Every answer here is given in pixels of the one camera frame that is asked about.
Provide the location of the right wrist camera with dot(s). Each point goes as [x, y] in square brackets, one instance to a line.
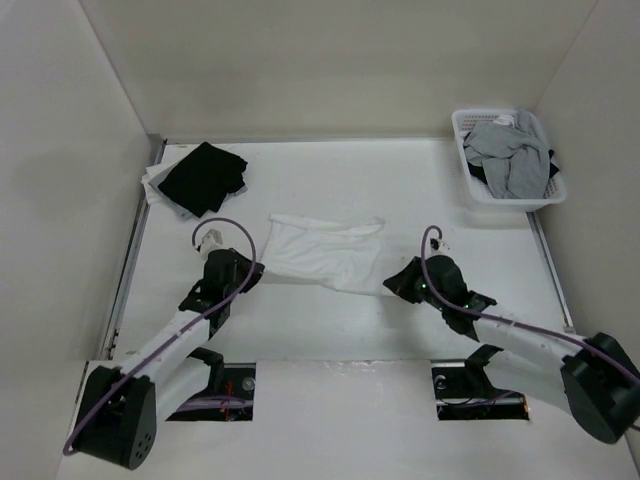
[438, 246]

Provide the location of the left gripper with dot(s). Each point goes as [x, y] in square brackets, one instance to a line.
[257, 275]

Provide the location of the folded white tank top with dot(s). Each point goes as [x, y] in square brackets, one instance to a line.
[151, 196]

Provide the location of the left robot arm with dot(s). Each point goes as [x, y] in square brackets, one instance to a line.
[174, 373]

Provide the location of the folded black tank top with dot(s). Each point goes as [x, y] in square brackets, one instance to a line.
[205, 173]

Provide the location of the white pink garment in basket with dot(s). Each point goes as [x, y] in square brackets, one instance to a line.
[505, 120]

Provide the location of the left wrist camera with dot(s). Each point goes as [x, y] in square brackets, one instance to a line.
[210, 242]

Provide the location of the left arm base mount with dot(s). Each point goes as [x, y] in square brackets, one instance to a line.
[230, 400]

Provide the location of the white tank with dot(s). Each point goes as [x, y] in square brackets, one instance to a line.
[151, 196]
[344, 257]

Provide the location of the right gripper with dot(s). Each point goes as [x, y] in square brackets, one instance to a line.
[401, 282]

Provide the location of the black garment in basket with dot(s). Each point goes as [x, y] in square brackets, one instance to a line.
[478, 171]

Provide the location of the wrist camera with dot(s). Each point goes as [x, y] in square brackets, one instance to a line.
[210, 242]
[438, 246]

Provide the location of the grey tank top in basket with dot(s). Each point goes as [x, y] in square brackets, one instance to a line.
[514, 160]

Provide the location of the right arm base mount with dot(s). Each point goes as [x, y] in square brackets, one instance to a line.
[465, 394]

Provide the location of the white plastic laundry basket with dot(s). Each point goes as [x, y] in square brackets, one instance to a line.
[478, 196]

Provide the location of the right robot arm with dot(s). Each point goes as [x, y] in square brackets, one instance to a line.
[592, 379]

